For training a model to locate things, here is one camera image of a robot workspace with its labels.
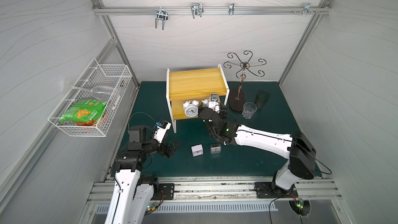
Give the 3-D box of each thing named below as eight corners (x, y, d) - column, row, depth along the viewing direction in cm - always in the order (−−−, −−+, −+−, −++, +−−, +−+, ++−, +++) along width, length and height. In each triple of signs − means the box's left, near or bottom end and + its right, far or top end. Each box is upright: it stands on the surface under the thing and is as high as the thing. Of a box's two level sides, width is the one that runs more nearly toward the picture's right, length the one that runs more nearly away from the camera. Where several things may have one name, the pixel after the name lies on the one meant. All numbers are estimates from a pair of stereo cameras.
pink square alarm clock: (192, 157, 86) (192, 153, 82) (191, 150, 88) (190, 146, 84) (203, 154, 87) (203, 151, 83) (201, 147, 89) (201, 144, 85)
